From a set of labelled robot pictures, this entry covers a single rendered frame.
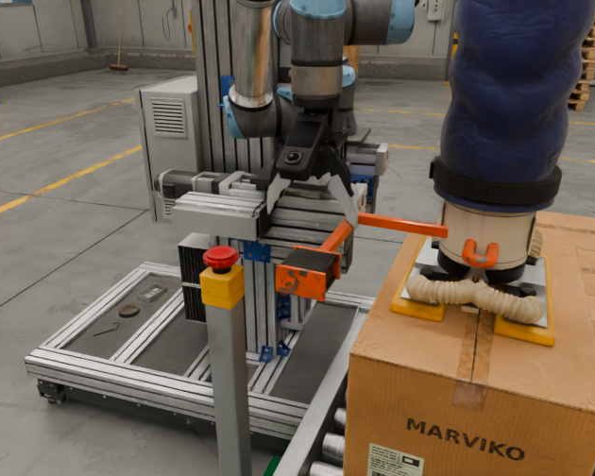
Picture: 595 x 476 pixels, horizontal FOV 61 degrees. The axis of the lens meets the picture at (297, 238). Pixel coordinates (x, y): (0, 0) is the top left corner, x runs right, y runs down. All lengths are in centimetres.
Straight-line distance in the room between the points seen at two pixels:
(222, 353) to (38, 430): 130
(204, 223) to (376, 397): 77
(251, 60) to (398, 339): 75
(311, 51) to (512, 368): 59
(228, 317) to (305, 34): 58
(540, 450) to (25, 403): 199
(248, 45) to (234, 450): 95
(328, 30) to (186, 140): 106
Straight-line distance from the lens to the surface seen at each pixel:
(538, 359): 97
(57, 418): 233
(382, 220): 105
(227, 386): 118
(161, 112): 176
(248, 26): 126
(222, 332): 109
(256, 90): 135
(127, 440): 215
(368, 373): 91
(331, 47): 74
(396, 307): 100
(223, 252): 102
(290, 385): 195
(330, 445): 130
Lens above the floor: 150
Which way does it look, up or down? 25 degrees down
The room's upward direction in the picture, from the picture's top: straight up
